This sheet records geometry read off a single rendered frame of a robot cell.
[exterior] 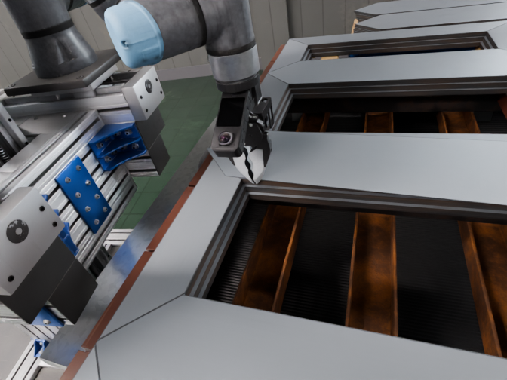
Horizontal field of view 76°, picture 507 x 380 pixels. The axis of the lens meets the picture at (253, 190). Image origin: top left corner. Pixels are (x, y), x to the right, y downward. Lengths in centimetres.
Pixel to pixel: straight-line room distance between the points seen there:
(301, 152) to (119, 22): 42
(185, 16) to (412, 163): 46
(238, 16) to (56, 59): 54
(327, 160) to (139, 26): 41
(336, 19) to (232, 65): 303
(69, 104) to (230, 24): 58
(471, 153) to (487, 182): 8
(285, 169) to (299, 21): 292
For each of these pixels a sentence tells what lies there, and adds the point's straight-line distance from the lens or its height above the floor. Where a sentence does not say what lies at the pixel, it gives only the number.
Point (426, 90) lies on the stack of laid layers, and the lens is 100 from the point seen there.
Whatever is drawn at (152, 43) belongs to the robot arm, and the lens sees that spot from 46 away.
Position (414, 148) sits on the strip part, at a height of 86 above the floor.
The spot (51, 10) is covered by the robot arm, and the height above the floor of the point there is 117.
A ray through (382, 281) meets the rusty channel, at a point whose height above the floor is 68.
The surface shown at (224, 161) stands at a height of 86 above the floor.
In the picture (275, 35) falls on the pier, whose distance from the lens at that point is 346.
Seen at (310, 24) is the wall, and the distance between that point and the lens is 351.
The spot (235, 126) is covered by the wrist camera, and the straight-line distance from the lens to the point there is 50.
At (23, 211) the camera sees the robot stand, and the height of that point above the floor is 98.
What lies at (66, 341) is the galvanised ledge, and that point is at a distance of 80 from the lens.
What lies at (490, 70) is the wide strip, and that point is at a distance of 106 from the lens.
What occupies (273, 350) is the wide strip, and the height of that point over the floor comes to 86.
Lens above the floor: 125
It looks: 40 degrees down
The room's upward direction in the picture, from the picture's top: 12 degrees counter-clockwise
